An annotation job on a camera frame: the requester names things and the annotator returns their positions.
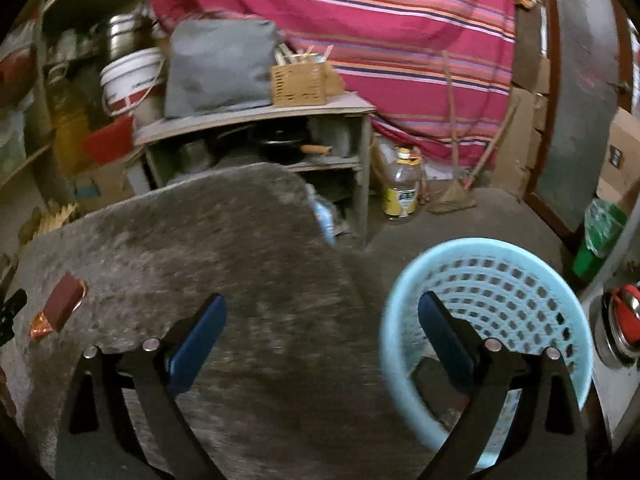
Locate stack of flat cardboard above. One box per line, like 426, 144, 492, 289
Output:
492, 55, 552, 197

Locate dark red small box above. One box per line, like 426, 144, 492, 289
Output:
42, 274, 87, 333

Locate wooden chopstick holder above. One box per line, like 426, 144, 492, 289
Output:
271, 45, 332, 108

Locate wooden shelf rack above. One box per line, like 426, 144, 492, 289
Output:
0, 0, 66, 211

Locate white plastic bucket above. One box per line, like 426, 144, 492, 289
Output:
100, 49, 166, 115

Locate copper foil wrapper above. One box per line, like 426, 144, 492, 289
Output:
29, 282, 89, 342

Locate brown cardboard box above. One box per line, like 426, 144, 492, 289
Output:
70, 160, 137, 202

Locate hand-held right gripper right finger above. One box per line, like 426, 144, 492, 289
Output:
417, 291, 588, 480

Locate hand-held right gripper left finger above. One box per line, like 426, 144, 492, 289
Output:
52, 294, 228, 480

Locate red striped cloth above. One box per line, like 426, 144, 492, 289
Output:
142, 0, 519, 171

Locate grey metal door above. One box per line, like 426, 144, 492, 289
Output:
530, 0, 632, 241

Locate clear oil bottle yellow label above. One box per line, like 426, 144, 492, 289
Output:
382, 146, 424, 224

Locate yellow oil jug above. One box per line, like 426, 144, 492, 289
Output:
50, 90, 97, 172

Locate grey cloth bag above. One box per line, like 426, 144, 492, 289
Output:
164, 20, 282, 120

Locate light blue plastic basket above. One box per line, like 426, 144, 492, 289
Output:
379, 237, 595, 469

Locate yellow egg carton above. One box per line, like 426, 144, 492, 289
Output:
19, 202, 81, 242

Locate black pan wooden handle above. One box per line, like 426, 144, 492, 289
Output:
257, 130, 334, 164

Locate large cardboard box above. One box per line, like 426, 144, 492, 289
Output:
595, 107, 640, 211

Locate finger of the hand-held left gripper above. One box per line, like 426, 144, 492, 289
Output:
0, 289, 28, 348

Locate low wooden cabinet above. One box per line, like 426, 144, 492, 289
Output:
125, 92, 378, 251

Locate steel pot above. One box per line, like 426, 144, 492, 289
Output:
102, 14, 152, 63

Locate green plastic bin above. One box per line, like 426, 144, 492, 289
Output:
572, 199, 629, 281

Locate red and metal lid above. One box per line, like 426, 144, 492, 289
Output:
597, 282, 640, 361

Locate red plastic basket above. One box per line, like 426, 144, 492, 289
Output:
82, 116, 135, 166

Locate straw broom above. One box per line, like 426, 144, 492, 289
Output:
426, 50, 521, 214

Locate grey fuzzy mat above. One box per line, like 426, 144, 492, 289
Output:
10, 162, 436, 480

